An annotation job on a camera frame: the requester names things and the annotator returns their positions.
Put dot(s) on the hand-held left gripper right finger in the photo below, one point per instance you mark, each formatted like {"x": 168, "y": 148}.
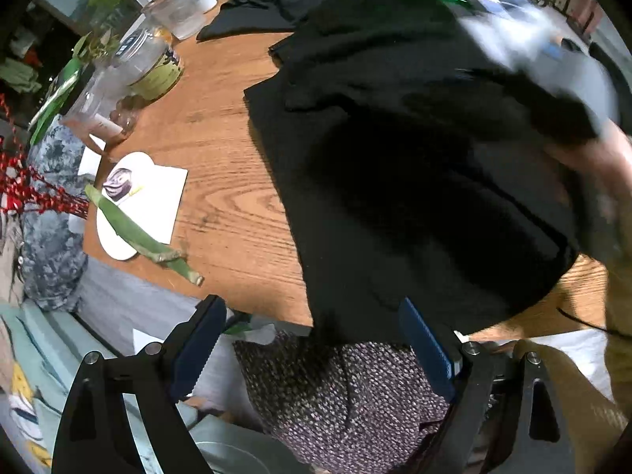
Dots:
{"x": 427, "y": 350}

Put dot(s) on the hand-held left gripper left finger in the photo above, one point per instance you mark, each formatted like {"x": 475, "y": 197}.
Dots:
{"x": 197, "y": 350}

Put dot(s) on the black fleece jacket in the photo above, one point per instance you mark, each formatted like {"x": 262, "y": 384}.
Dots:
{"x": 419, "y": 182}

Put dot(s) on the person's right forearm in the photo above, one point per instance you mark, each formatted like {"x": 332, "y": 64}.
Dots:
{"x": 619, "y": 306}

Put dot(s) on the person's speckled dark knit clothing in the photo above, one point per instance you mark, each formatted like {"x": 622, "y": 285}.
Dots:
{"x": 345, "y": 395}

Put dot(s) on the long green leaf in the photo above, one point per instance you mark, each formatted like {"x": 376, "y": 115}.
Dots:
{"x": 133, "y": 237}

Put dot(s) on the light blue printed cloth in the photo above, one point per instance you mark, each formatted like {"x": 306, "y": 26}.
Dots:
{"x": 44, "y": 345}

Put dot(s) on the white paper card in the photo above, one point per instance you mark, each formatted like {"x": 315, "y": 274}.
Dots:
{"x": 148, "y": 197}

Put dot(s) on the grey mottled vase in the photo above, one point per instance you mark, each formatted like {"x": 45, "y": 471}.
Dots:
{"x": 49, "y": 256}

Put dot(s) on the red berry branch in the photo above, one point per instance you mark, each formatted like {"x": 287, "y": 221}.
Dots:
{"x": 29, "y": 187}

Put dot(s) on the glass jar with black lid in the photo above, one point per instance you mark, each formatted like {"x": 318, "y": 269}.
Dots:
{"x": 98, "y": 103}

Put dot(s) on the glass jar with green label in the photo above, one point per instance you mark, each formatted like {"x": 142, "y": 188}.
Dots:
{"x": 153, "y": 66}

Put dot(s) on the clear plastic cup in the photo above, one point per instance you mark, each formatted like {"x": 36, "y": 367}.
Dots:
{"x": 175, "y": 12}

